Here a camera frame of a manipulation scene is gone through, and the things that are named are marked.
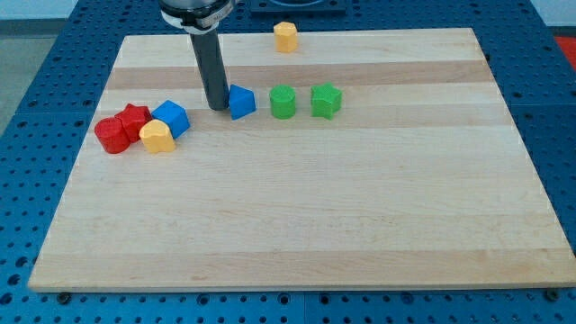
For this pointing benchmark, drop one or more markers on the red cylinder block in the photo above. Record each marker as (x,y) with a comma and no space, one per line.
(112,135)

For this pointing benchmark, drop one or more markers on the green cylinder block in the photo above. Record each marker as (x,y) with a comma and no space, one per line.
(282,102)

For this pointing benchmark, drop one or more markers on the green star block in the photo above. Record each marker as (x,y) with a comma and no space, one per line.
(325,100)

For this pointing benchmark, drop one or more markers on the wooden board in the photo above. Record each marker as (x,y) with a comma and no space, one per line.
(420,181)

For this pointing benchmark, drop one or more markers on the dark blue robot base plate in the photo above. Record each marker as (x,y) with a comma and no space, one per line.
(261,7)

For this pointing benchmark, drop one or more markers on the dark cylindrical pointer rod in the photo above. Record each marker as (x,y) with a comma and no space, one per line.
(209,61)

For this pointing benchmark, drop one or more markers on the blue triangle block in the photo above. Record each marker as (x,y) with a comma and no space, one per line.
(242,102)

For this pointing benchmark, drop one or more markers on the yellow heart block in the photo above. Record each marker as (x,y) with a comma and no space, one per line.
(156,137)

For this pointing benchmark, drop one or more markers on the yellow hexagon block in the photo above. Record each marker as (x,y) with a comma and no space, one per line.
(285,37)

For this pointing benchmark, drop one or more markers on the blue cube block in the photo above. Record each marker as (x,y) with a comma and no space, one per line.
(174,116)

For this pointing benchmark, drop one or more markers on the red star block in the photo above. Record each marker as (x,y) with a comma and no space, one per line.
(133,118)

